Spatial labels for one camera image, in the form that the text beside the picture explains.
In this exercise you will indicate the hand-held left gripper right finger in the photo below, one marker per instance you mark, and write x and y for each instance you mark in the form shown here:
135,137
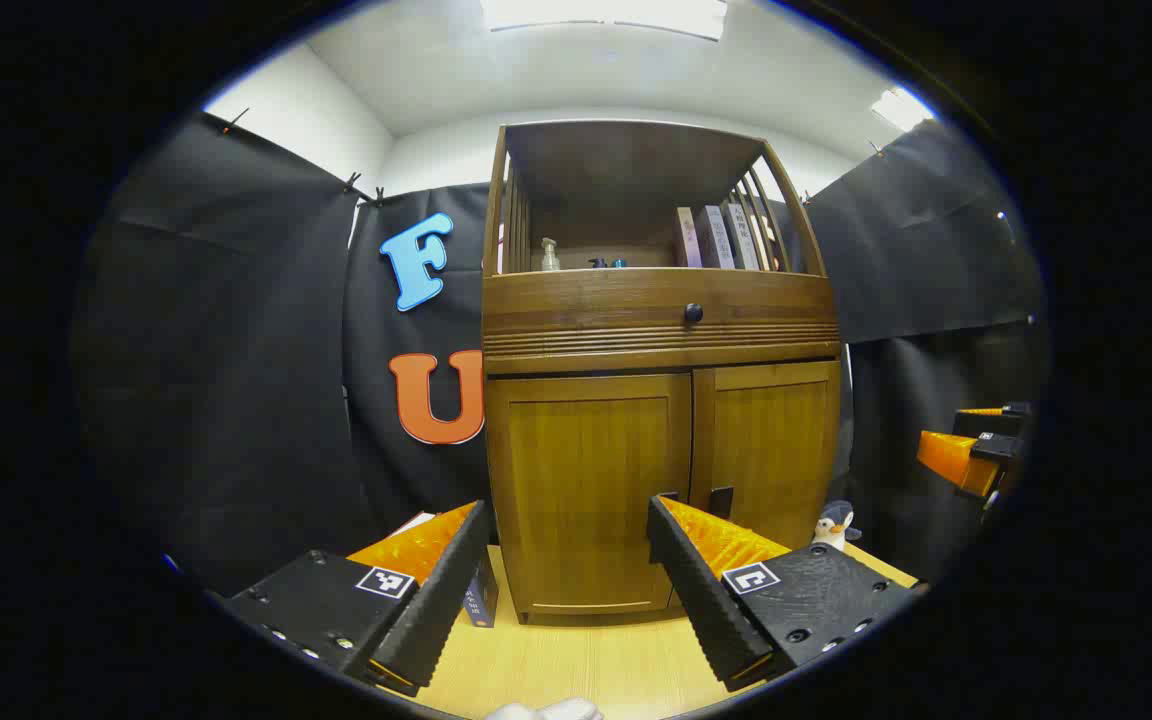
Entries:
701,600

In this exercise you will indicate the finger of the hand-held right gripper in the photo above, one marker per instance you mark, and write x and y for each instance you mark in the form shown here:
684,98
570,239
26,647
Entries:
951,458
996,418

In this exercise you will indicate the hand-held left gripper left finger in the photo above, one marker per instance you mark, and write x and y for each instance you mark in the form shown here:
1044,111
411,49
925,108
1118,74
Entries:
436,600

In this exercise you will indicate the wooden shoe cabinet door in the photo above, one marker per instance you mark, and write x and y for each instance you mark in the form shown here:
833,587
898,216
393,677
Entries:
576,480
771,440

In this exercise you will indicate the wooden double-door shoe cabinet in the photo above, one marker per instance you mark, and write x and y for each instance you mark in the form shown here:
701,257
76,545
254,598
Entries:
586,340

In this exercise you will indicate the wooden cabinet drawer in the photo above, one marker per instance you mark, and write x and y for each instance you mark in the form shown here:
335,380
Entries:
586,310

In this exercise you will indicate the blue book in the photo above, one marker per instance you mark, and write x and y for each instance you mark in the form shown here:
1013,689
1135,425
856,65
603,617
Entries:
482,602

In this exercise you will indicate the penguin toy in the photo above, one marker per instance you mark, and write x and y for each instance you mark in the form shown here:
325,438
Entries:
834,525

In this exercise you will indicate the black drawer knob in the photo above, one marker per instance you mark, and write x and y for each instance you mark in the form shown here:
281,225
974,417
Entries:
693,313

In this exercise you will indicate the white book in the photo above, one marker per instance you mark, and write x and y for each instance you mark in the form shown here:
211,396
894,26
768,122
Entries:
741,240

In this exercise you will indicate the black backdrop cloth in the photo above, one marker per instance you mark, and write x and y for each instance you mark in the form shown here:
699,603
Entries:
236,350

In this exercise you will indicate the small ceiling light panel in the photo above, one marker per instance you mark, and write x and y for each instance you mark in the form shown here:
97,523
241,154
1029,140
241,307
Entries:
901,108

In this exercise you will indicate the clear pump bottle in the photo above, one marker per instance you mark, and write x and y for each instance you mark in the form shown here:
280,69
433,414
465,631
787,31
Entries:
550,258

